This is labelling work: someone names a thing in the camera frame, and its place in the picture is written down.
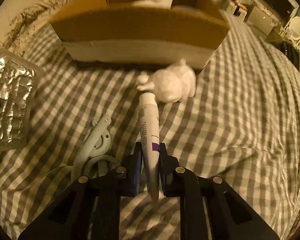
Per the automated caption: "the silver foil blister pack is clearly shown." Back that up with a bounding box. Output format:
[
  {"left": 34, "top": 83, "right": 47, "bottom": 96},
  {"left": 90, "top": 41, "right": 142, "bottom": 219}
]
[{"left": 0, "top": 48, "right": 43, "bottom": 152}]

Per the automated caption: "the white purple cream tube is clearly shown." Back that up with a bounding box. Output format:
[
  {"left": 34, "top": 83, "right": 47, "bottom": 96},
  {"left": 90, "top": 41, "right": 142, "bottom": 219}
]
[{"left": 139, "top": 92, "right": 160, "bottom": 204}]

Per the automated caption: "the pale green clip hanger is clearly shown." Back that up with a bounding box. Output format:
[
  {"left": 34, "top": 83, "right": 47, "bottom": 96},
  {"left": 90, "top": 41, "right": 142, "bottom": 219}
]
[{"left": 47, "top": 114, "right": 121, "bottom": 181}]

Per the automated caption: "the white plastic bag bundle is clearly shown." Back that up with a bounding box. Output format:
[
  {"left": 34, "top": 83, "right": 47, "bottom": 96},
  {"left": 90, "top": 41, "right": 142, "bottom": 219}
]
[{"left": 136, "top": 59, "right": 196, "bottom": 103}]

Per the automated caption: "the grey checked bed sheet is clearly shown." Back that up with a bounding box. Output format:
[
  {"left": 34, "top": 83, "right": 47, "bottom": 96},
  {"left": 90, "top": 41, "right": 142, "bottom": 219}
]
[{"left": 0, "top": 18, "right": 300, "bottom": 239}]

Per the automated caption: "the floral patterned duvet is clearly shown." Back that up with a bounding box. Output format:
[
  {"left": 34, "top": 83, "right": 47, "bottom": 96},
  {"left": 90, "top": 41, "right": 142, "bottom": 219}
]
[{"left": 0, "top": 0, "right": 68, "bottom": 56}]

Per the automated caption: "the brown cardboard box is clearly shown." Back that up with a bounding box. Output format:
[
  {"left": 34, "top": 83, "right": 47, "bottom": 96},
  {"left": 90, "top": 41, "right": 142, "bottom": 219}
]
[{"left": 50, "top": 0, "right": 230, "bottom": 70}]

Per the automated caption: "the black and white jacket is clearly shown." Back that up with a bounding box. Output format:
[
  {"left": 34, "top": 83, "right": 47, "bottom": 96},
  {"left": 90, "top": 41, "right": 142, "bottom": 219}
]
[{"left": 276, "top": 41, "right": 300, "bottom": 73}]

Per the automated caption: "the white suitcase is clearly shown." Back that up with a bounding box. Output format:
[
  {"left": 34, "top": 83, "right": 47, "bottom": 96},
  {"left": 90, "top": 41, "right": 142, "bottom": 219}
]
[{"left": 226, "top": 0, "right": 248, "bottom": 19}]

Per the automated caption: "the silver mini fridge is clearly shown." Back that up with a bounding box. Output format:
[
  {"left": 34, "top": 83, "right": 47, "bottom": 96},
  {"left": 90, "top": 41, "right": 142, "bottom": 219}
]
[{"left": 244, "top": 5, "right": 278, "bottom": 36}]

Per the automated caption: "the white oval vanity mirror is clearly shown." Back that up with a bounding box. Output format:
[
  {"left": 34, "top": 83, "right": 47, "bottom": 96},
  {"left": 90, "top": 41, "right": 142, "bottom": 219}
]
[{"left": 287, "top": 16, "right": 300, "bottom": 41}]

